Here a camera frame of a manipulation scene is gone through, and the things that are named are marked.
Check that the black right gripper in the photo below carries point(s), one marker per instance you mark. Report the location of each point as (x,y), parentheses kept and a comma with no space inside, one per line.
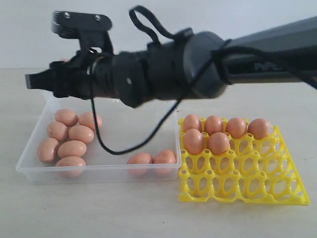
(67,79)

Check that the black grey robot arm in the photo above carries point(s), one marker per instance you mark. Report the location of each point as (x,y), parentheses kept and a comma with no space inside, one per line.
(190,66)

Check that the clear plastic bin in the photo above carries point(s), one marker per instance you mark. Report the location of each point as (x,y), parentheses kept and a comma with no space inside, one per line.
(122,128)

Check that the yellow plastic egg tray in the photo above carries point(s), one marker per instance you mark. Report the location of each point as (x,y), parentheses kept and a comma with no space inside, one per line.
(251,170)

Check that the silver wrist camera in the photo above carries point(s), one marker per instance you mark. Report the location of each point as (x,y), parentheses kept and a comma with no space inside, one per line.
(90,29)

